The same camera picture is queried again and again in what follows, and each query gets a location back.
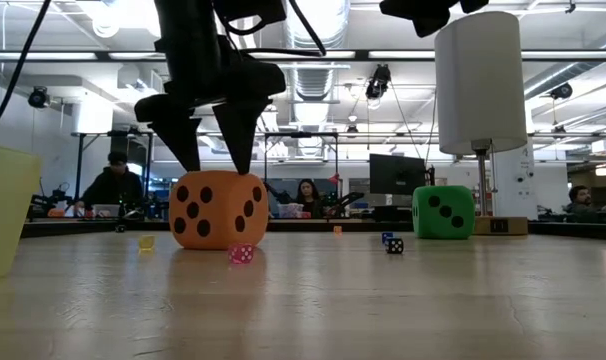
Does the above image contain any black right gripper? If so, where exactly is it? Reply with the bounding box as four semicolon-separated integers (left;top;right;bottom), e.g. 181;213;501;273
380;0;489;19

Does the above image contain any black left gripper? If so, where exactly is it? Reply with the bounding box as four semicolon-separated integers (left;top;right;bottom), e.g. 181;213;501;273
134;29;288;176

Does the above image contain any orange foam die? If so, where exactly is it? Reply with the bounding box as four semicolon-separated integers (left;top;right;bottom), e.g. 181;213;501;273
168;170;270;251

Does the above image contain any green foam die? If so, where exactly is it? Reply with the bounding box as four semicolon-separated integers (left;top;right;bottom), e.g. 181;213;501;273
411;185;477;240

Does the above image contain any white lamp with wooden base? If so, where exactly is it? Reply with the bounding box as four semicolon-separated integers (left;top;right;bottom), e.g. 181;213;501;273
434;10;529;236

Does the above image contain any person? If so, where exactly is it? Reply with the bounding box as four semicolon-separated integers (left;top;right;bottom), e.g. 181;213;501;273
295;178;325;220
75;151;147;219
565;184;606;224

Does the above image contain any clear plastic container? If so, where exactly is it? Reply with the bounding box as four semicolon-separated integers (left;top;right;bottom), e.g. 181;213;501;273
277;202;304;220

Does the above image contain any small pink die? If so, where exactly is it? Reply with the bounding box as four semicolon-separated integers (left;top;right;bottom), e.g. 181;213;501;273
227;243;255;265

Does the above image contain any black computer monitor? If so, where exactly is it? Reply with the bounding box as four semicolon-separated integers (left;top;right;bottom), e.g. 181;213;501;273
369;153;429;196

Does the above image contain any yellow translucent plastic bin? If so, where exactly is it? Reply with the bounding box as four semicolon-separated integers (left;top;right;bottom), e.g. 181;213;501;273
0;142;43;280

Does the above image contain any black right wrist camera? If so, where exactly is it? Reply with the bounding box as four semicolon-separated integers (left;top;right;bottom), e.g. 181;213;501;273
411;12;453;39

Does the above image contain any black overhead camera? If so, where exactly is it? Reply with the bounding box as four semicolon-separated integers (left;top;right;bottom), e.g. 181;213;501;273
365;63;392;100

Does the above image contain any black left camera cable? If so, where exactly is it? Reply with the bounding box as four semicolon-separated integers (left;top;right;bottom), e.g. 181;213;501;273
212;0;329;57

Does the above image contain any black background frame stand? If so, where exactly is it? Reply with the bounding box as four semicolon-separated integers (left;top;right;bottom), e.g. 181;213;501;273
71;130;340;221

